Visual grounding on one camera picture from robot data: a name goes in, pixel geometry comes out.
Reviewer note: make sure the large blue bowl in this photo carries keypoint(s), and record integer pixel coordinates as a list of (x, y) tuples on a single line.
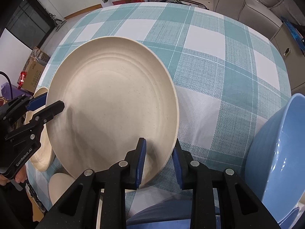
[(275, 163)]

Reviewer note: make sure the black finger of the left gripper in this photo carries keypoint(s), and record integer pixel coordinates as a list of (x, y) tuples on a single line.
[(49, 112)]

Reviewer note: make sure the small beige plate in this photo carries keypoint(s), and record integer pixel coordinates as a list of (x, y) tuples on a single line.
[(58, 185)]

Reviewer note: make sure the teal white checked tablecloth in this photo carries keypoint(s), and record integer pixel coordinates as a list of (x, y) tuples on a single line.
[(229, 78)]

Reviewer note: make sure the beige sofa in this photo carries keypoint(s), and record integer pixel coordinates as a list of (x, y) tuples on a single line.
[(264, 16)]

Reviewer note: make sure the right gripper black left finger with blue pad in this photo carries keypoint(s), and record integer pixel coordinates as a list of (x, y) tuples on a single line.
[(98, 198)]

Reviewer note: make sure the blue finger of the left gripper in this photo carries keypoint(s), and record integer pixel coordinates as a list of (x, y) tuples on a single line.
[(37, 102)]

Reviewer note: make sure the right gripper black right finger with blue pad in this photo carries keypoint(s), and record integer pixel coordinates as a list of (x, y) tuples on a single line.
[(219, 199)]

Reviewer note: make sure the cardboard box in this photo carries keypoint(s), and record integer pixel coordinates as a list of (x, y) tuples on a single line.
[(33, 69)]

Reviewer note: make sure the large beige plate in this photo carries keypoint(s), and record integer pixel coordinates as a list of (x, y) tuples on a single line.
[(115, 91)]

